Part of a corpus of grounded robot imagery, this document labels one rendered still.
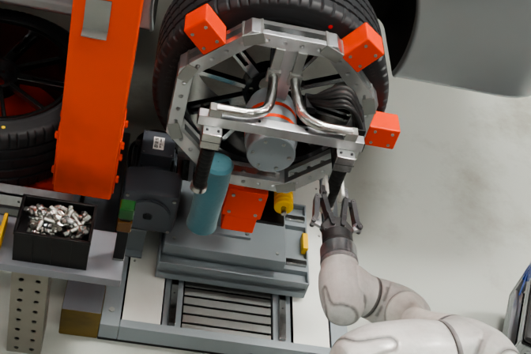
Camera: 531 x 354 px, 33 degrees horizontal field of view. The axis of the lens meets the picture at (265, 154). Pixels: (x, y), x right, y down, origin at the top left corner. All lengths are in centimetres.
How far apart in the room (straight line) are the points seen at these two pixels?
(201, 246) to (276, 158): 66
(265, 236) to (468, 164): 126
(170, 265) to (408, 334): 151
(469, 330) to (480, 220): 217
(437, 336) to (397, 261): 188
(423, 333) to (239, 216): 126
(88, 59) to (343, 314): 87
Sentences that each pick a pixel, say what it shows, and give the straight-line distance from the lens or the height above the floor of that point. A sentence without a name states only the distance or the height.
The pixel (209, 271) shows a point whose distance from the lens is 295.
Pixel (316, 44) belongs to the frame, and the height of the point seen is 112.
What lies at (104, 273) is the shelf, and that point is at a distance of 251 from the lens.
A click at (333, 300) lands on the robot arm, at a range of 206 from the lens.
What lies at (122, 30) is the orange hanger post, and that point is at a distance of 220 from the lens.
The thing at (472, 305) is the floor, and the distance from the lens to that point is 342.
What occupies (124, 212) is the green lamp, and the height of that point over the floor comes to 65.
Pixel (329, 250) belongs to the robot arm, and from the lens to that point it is 215.
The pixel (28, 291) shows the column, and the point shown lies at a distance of 265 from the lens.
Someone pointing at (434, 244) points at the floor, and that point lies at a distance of 355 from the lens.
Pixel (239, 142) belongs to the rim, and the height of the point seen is 62.
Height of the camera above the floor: 240
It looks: 41 degrees down
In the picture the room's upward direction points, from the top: 18 degrees clockwise
